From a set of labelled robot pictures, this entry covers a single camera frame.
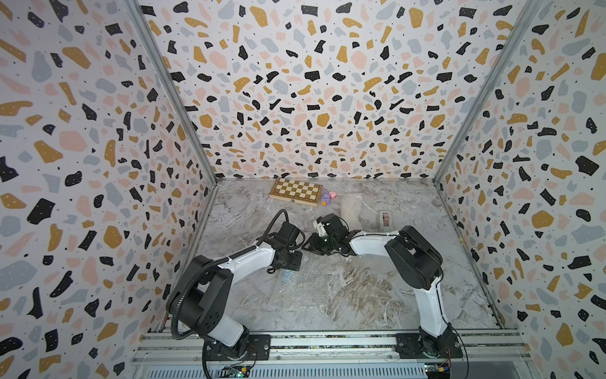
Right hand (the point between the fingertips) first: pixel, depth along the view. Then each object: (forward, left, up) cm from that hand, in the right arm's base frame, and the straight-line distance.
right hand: (303, 248), depth 93 cm
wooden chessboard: (+30, +5, 0) cm, 31 cm away
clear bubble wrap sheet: (+16, -19, +4) cm, 25 cm away
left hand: (-6, +2, 0) cm, 6 cm away
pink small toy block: (+30, -12, -1) cm, 32 cm away
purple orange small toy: (+27, -9, 0) cm, 28 cm away
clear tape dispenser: (+16, -35, -1) cm, 38 cm away
